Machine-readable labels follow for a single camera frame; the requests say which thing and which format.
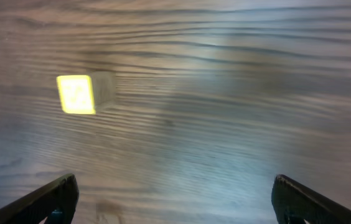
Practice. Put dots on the yellow green picture block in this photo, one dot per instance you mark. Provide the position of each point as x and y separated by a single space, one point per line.
88 93

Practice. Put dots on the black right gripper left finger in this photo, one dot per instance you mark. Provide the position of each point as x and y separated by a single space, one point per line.
53 203

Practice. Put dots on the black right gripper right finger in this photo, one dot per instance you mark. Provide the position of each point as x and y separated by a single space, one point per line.
295 203

